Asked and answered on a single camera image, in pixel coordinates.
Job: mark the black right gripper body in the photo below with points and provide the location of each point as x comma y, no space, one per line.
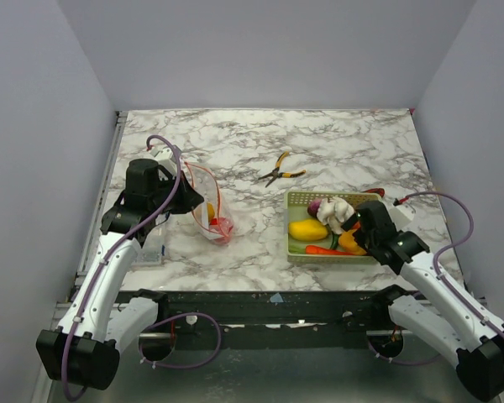
362,216

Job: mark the red black tool behind basket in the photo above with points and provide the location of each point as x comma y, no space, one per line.
378,191

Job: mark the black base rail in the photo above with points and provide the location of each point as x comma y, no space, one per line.
278,319

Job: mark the yellow toy bell pepper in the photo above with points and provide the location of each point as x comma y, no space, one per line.
349,245

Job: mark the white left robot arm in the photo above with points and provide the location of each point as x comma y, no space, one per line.
85,347

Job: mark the clear zip bag orange zipper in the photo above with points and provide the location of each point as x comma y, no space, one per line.
204,182

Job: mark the green perforated plastic basket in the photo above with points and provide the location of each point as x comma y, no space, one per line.
295,209

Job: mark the orange toy carrot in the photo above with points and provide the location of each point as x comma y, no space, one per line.
316,250

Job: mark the white toy garlic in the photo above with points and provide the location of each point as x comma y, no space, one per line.
334,213

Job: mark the purple toy onion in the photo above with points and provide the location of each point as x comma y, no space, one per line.
314,206

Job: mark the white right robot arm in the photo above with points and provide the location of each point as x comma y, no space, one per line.
457,326

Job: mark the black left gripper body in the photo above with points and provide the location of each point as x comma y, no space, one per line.
181,202

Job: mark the orange yellow toy fruit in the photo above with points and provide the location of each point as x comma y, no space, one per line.
211,213

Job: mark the red toy apple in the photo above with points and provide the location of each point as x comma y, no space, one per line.
220,230

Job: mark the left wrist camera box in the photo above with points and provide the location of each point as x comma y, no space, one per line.
165,157

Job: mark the yellow toy mango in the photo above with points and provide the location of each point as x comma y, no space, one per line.
308,230

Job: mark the green toy chili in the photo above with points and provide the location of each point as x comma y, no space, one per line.
334,241

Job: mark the clear plastic box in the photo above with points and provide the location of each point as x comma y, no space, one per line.
153,251

